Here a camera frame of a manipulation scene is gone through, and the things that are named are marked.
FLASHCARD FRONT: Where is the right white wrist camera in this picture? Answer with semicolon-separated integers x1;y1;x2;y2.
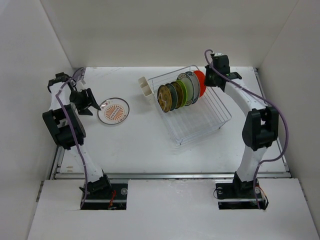
211;52;224;57

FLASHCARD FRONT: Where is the yellow brown front plate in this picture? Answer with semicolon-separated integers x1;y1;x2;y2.
157;85;172;113

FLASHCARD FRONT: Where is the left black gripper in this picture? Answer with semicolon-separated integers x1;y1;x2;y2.
69;88;100;115

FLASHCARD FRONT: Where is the aluminium rail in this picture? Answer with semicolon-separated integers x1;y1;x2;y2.
49;171;292;181

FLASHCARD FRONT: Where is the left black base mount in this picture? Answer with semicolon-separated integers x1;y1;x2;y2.
80;182;128;211

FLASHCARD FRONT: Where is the white wire dish rack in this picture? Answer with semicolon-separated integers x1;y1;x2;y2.
147;65;232;145

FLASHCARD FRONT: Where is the white plate orange sunburst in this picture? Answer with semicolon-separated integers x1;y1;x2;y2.
97;97;130;126

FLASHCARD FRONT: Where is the dark green plate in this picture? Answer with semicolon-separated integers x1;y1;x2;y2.
165;83;178;111

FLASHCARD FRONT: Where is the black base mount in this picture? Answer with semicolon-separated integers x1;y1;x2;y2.
80;182;128;211
215;182;269;210

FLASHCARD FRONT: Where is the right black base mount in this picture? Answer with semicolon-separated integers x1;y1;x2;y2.
215;182;269;210

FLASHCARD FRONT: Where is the lime green plate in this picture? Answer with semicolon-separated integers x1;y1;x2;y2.
176;78;193;107

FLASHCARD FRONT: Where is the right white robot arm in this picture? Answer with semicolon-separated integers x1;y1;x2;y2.
204;50;279;199

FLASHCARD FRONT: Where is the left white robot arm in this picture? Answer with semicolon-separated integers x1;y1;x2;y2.
42;72;112;199

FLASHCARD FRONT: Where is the brown patterned plate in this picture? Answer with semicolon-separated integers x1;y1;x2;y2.
171;81;184;109

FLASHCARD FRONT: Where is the orange plastic plate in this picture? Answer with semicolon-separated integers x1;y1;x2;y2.
193;70;207;97

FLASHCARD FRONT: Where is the white plate dark-blue rim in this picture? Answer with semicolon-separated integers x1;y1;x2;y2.
185;71;200;104

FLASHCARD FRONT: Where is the cream plastic cutlery holder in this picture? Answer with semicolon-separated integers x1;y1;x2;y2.
138;76;154;102

